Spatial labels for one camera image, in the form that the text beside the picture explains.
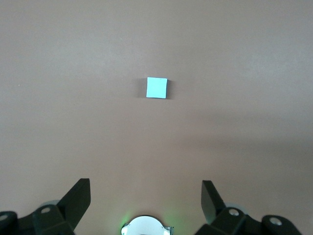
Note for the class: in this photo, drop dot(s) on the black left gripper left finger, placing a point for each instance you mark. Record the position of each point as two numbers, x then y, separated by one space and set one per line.
75 200

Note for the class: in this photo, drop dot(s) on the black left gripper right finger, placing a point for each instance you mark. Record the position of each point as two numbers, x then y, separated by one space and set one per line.
210 203

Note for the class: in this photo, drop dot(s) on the light blue foam block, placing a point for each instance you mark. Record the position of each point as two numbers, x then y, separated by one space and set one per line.
156 87

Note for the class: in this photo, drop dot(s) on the brown table cover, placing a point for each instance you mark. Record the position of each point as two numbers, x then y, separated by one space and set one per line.
73 73

